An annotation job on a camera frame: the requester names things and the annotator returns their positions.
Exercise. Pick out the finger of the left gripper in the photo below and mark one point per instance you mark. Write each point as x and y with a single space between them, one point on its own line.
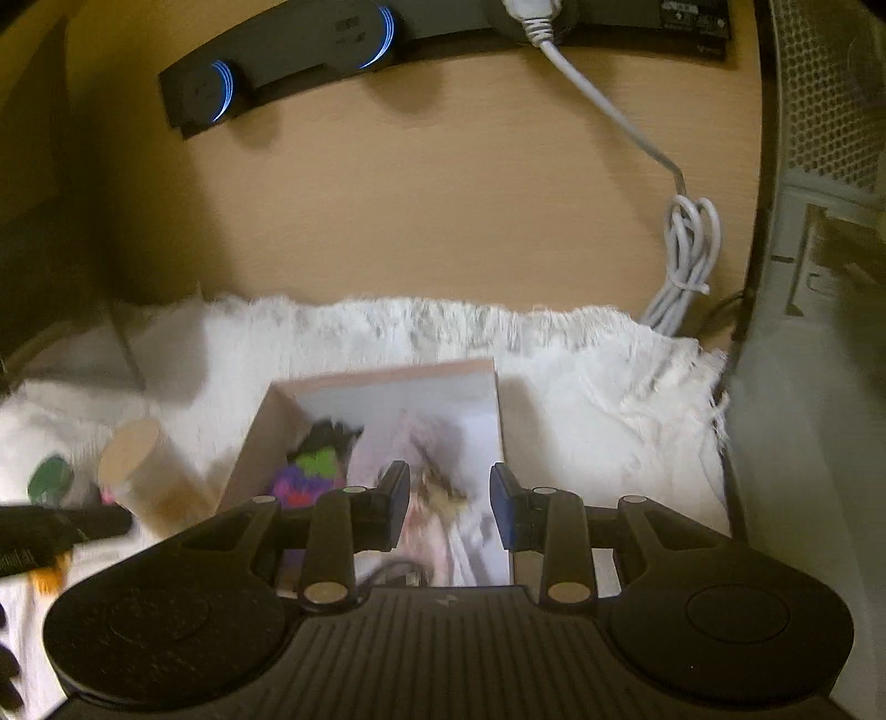
42 526

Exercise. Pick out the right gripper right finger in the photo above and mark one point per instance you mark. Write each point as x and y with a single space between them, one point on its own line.
553 524

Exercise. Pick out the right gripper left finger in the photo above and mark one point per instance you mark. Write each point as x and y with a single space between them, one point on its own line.
344 523

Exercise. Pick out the orange soft toy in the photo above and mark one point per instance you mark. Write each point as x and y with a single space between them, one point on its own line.
51 580

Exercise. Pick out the purple pink sponge puff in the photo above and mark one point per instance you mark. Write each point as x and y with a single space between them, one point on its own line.
307 477

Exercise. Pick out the black claw hair clip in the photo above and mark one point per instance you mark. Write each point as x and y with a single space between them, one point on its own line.
329 434

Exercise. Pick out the green lidded small jar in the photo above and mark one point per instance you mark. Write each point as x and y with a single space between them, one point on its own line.
57 484

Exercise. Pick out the tall clear plastic jar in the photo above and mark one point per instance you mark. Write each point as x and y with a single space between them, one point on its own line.
160 491

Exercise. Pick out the white textured tablecloth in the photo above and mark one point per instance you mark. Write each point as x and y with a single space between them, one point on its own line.
587 400

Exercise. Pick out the pink cardboard box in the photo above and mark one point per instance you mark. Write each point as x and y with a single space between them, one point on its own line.
444 415

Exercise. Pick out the white perforated appliance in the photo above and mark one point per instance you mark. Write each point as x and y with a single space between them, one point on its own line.
806 418

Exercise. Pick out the black power strip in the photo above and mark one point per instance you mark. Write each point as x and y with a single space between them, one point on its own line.
295 46

